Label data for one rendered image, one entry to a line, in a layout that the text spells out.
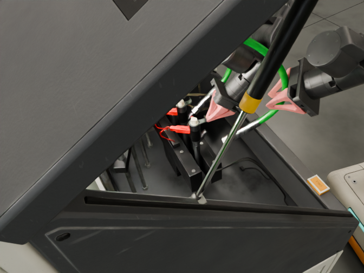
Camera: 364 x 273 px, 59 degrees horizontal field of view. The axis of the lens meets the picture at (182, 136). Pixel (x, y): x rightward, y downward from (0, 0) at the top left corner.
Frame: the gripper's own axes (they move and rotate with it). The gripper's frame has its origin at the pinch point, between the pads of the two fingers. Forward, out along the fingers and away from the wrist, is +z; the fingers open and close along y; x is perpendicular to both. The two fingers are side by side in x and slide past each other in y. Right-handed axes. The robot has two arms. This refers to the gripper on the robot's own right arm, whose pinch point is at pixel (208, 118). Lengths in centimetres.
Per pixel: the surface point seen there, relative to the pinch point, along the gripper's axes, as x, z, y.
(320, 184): 17.3, -5.4, -28.6
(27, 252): 41, -5, 41
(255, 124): 10.5, -10.1, -2.0
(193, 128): 1.9, 3.5, 3.0
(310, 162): -50, 34, -132
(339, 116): -82, 11, -160
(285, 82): 10.8, -21.5, 1.5
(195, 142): 2.1, 7.3, -0.9
